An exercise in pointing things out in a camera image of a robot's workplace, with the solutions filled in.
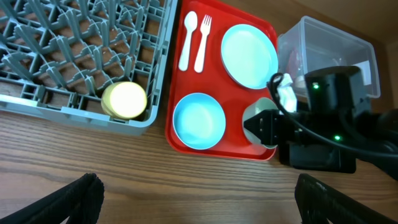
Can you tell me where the red serving tray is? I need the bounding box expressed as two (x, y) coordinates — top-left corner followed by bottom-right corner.
(165, 0), (277, 161)

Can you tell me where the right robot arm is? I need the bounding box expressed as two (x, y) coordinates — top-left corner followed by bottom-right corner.
(243, 66), (397, 179)

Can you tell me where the light blue plate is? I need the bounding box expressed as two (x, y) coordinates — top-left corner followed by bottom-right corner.
(221, 24), (279, 90)

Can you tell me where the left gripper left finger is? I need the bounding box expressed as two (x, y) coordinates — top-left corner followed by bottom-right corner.
(1, 173), (104, 224)

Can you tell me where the grey dishwasher rack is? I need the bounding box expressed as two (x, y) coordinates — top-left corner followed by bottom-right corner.
(1, 0), (178, 135)

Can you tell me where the yellow plastic cup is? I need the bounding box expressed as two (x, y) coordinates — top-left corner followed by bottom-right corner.
(101, 82), (147, 119)

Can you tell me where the clear plastic bin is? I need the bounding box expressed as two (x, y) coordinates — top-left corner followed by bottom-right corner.
(277, 16), (381, 98)

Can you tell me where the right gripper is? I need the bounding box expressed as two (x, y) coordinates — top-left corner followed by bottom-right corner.
(243, 66), (372, 173)

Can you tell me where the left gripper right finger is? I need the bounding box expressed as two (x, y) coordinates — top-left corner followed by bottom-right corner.
(295, 174), (397, 224)

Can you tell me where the cream plastic fork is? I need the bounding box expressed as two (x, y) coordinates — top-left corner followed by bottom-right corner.
(194, 15), (212, 73)

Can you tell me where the light blue bowl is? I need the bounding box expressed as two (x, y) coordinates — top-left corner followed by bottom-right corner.
(172, 93), (226, 151)

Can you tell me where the cream plastic spoon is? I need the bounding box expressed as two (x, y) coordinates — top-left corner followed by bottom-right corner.
(178, 11), (198, 71)

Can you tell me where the green bowl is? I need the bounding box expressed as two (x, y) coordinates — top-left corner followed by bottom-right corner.
(242, 97), (277, 149)

